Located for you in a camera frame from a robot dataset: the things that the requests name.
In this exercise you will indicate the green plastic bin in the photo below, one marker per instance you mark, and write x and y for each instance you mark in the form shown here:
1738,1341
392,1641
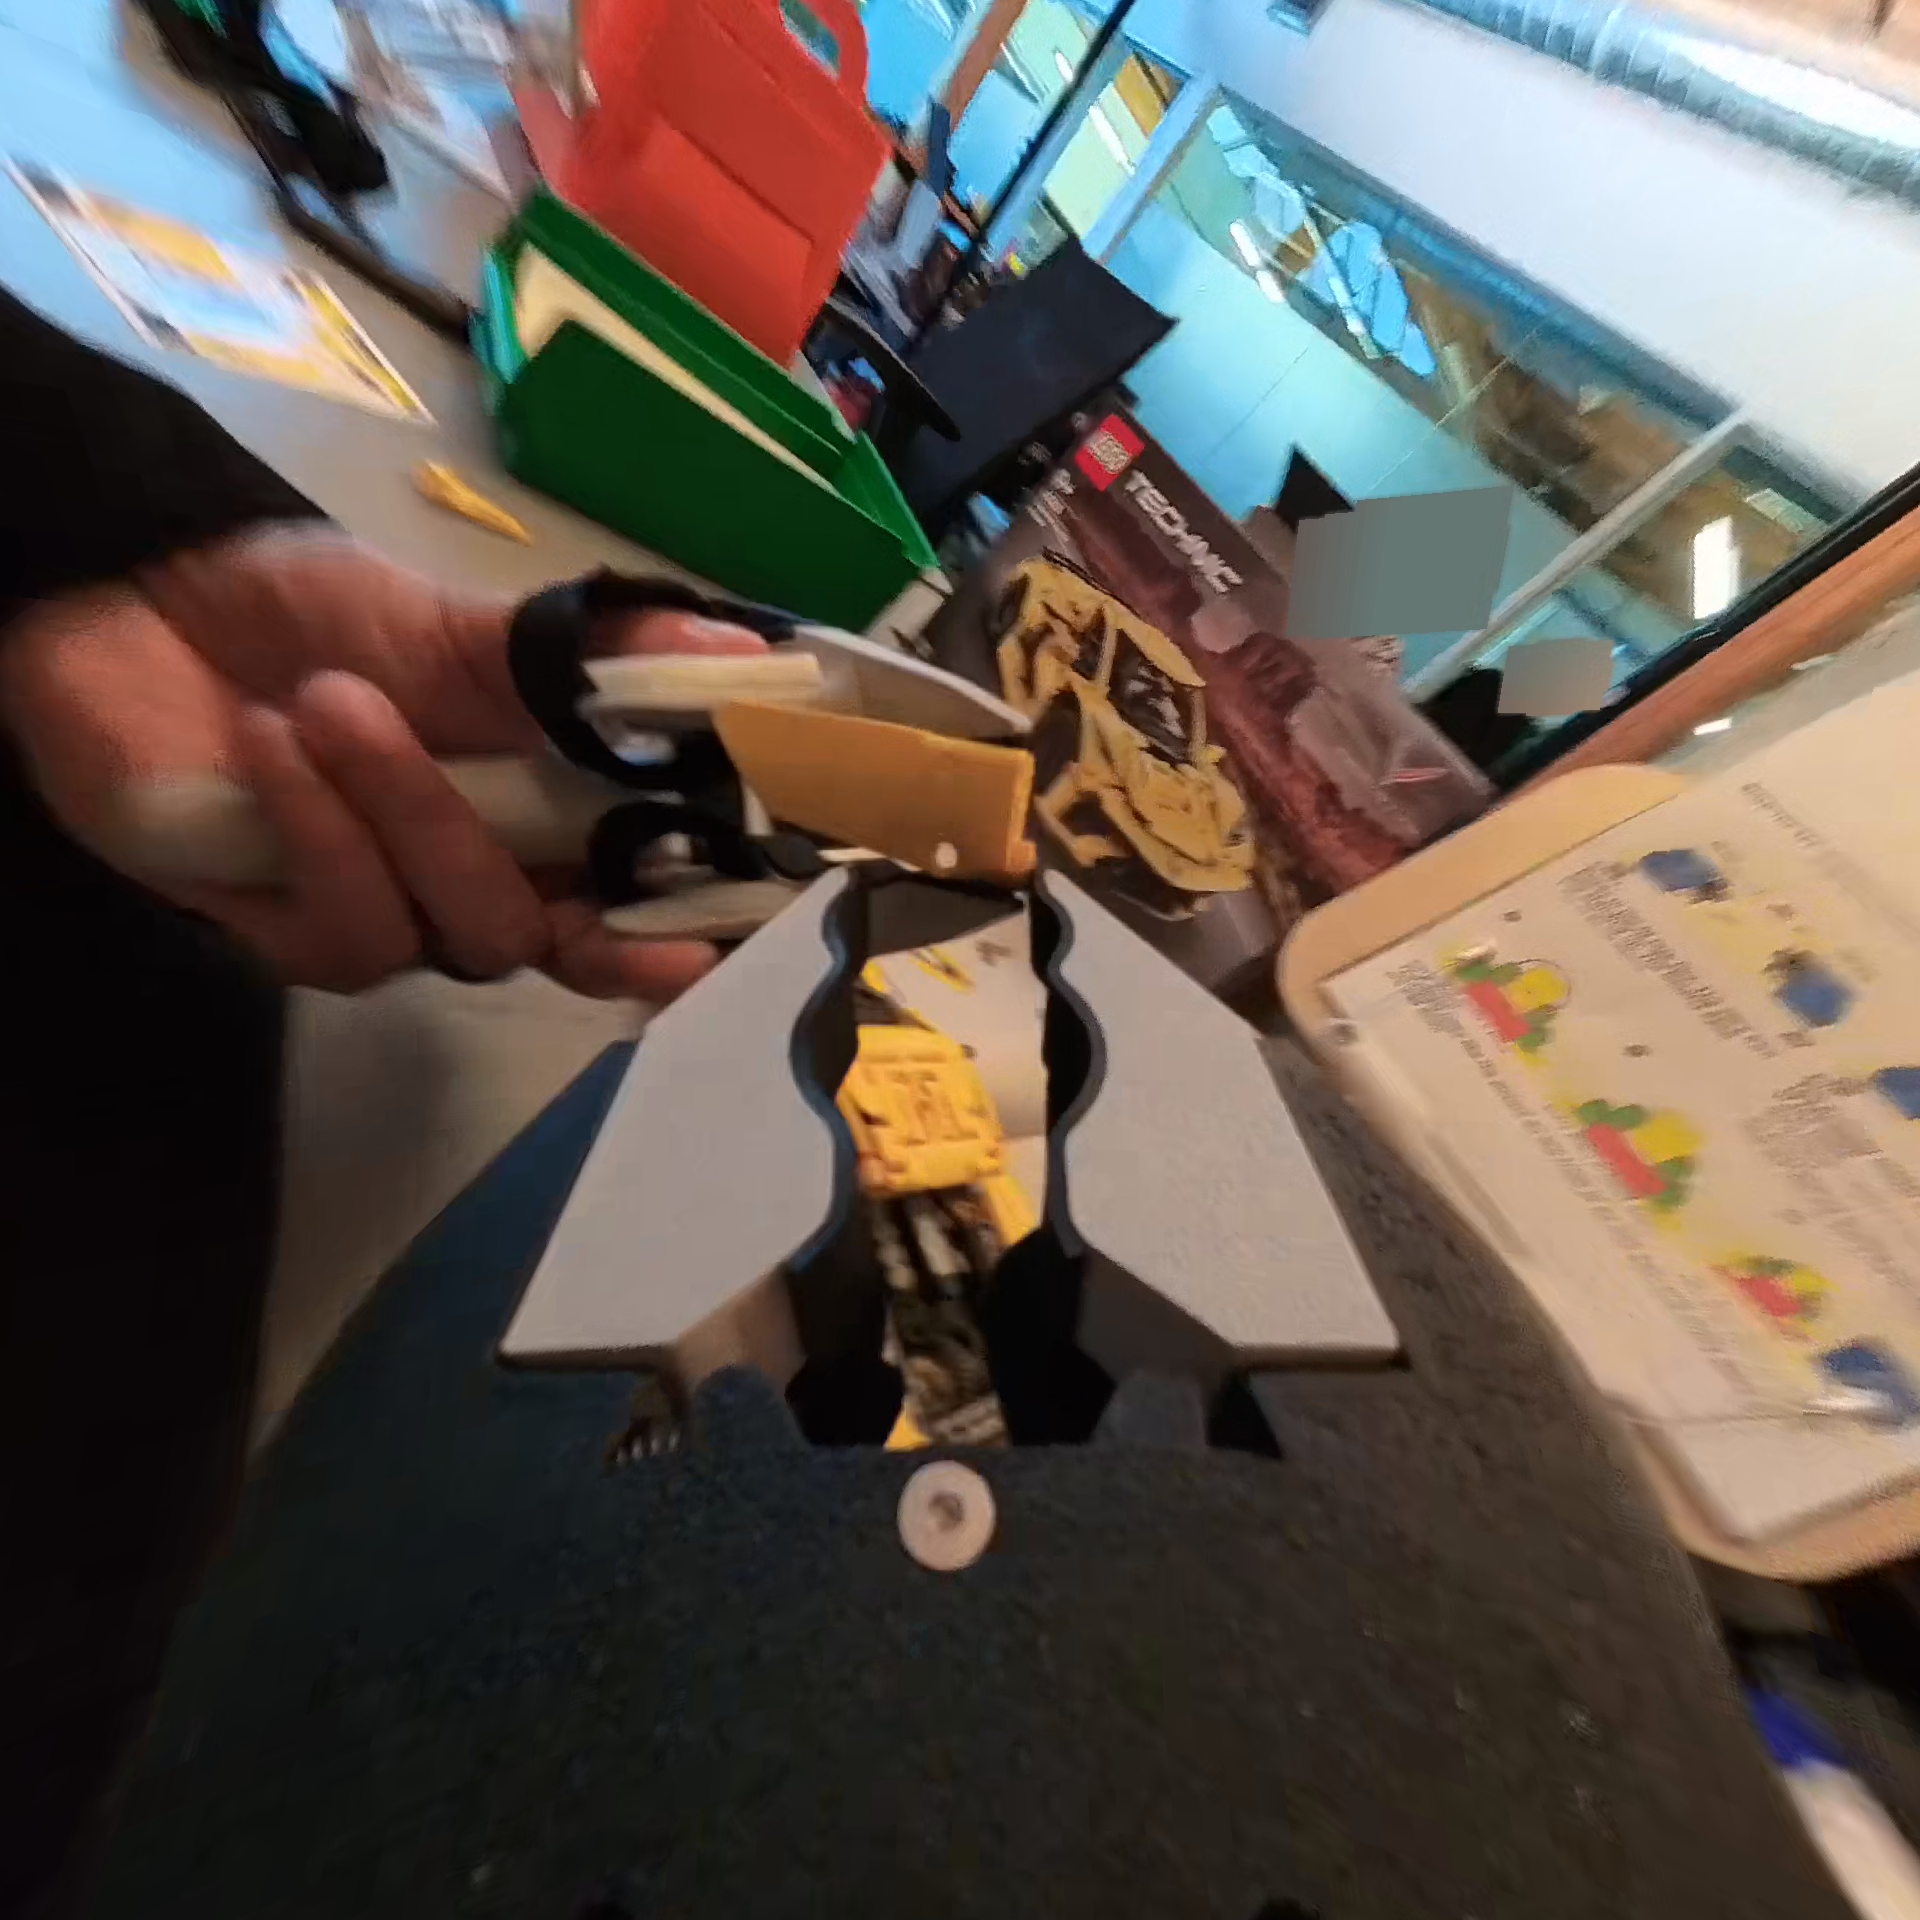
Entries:
675,481

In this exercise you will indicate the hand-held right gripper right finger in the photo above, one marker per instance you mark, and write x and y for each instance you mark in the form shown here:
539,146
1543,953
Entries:
1201,1184

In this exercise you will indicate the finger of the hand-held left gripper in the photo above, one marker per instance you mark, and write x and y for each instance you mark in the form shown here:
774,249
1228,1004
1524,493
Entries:
900,682
704,908

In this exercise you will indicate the yellow brick panel piece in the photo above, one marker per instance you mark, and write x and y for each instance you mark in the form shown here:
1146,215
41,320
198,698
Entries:
886,786

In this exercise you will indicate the dark sherpa-lined jacket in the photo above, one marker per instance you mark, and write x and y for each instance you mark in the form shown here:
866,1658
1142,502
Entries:
106,1349

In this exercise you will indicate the toy car box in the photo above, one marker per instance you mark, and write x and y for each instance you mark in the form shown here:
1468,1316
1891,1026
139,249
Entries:
1201,645

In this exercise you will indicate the yellow printed leaflet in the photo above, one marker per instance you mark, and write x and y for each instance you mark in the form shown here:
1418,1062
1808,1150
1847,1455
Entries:
224,301

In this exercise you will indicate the wooden clipboard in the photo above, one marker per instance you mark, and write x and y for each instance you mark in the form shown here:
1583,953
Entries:
1335,937

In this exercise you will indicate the silver spiral duct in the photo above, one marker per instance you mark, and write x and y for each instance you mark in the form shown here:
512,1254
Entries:
1723,76

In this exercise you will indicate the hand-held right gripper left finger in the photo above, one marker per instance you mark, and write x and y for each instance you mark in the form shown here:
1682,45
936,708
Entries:
704,1184

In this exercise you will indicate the red carry bag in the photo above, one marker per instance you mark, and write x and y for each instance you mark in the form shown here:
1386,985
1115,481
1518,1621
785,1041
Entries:
720,165

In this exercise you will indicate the printed instruction sheet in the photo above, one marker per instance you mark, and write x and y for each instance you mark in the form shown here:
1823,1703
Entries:
1651,1079

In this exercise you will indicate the yellow brick toy car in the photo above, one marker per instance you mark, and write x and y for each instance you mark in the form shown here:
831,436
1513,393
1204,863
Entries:
914,1110

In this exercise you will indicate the black office chair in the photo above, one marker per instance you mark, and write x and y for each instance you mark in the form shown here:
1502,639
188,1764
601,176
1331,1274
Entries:
1036,360

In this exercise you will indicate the grey desk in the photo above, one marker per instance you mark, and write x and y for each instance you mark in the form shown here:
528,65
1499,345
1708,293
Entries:
404,1110

